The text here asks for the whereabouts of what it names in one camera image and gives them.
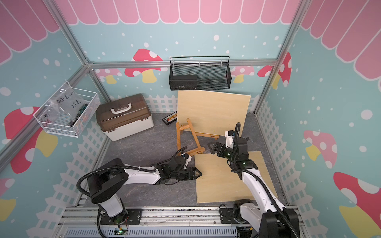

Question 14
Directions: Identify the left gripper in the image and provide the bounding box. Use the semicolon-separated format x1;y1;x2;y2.
171;167;202;181

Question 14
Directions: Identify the wooden easel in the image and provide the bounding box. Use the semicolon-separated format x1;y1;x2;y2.
196;132;220;140
176;118;205;156

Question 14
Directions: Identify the plywood board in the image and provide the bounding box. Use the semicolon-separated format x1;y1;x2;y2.
194;151;279;204
177;90;251;136

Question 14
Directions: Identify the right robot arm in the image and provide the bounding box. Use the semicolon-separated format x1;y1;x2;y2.
208;123;301;238

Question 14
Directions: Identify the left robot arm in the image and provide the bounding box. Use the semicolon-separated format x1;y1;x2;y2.
76;147;202;226

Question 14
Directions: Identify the black bit set case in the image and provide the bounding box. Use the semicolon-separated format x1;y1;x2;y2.
162;112;178;126

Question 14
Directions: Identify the black box in basket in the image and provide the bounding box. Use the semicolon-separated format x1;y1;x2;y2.
169;75;198;91

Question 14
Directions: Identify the brown lid tool box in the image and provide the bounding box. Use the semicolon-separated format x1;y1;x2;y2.
96;94;154;141

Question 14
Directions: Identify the clear plastic bag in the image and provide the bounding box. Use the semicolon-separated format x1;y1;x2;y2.
43;82;87;126

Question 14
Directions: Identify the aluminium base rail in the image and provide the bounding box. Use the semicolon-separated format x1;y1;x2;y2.
53;206;310;238

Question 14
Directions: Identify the black mesh wall basket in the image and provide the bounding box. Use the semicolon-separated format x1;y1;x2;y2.
169;56;232;91

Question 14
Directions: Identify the white wire wall basket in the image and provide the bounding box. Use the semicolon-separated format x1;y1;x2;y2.
33;82;101;138

